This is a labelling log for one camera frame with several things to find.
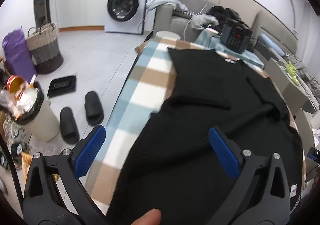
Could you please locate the grey sofa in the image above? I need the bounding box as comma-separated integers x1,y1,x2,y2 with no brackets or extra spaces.
153,5,201,42

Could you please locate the black knit garment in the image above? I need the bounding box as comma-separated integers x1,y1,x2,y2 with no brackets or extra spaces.
106,48,303,224

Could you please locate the teal checkered cloth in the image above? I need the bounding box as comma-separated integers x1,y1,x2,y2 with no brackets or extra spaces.
195,27,264,70

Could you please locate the purple bag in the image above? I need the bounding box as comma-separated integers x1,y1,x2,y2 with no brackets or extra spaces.
2,28,37,82

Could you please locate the black slipper right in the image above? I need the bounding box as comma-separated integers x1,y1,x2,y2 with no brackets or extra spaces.
85,91,104,126

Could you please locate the plaid checkered table cloth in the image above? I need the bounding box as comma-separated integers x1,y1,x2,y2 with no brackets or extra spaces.
88,42,303,224

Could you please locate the black slipper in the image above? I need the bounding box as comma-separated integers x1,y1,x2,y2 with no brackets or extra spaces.
85,91,104,126
60,107,80,145

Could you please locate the woven laundry basket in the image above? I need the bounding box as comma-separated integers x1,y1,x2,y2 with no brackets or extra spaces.
26,21,63,75

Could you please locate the grey crumpled garment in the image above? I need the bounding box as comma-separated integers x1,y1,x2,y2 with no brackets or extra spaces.
190,14,219,30

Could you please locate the black electronic cooker device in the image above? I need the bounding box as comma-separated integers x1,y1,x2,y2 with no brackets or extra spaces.
220,18,252,53

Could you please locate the person's thumb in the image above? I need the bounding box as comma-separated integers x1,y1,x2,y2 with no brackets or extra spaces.
132,209,162,225

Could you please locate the white front-load washing machine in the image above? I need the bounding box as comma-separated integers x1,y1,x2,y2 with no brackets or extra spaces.
104,0,147,34

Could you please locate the orange snack bag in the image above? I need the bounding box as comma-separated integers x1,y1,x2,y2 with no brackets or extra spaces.
21,151,61,186

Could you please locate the black slipper left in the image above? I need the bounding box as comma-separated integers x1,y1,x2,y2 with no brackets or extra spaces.
60,107,80,145

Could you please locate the yellow-green toy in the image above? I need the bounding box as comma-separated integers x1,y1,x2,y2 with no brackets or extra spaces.
286,61,299,86

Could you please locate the light blue blanket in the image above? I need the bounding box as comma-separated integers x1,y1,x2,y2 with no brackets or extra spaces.
145,0,189,12

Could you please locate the black plastic tray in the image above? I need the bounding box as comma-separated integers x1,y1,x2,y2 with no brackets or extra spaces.
47,75,76,98

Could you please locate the black clothes pile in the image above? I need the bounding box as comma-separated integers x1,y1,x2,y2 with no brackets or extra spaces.
206,6,242,32

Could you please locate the white round stool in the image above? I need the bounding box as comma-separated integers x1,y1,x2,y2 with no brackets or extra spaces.
155,31,181,40

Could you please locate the beige trash bin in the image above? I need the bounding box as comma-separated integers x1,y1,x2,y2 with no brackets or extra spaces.
10,81,60,142

